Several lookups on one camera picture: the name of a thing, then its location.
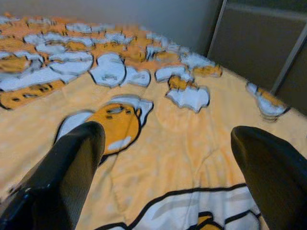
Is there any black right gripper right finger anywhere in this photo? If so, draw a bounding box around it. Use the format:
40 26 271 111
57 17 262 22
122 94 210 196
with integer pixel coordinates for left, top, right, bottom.
230 126 307 230

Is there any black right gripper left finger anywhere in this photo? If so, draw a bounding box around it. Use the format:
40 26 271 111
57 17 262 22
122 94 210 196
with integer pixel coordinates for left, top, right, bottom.
0 121 106 230

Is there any yellow cartoon egg blanket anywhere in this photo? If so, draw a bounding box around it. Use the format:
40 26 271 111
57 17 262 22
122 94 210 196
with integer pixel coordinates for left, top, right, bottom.
0 11 307 230

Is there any dark wardrobe grey frame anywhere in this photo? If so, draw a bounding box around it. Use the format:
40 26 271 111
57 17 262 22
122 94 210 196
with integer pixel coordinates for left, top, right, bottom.
206 0 307 107

